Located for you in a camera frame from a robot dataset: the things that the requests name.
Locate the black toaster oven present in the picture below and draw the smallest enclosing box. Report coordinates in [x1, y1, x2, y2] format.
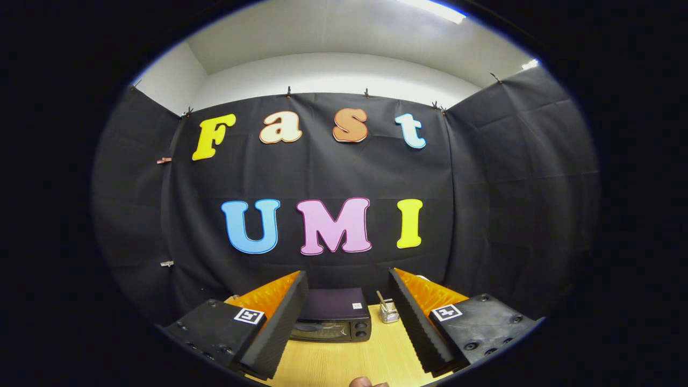
[290, 288, 372, 343]

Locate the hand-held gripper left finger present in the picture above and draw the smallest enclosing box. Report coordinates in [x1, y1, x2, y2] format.
[161, 270, 310, 380]

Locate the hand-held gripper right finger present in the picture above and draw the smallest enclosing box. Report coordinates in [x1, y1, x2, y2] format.
[388, 268, 540, 377]

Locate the row of black clips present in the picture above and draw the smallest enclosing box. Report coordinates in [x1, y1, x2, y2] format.
[132, 73, 503, 116]

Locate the long ceiling light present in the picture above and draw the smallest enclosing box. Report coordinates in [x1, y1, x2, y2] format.
[398, 0, 467, 25]

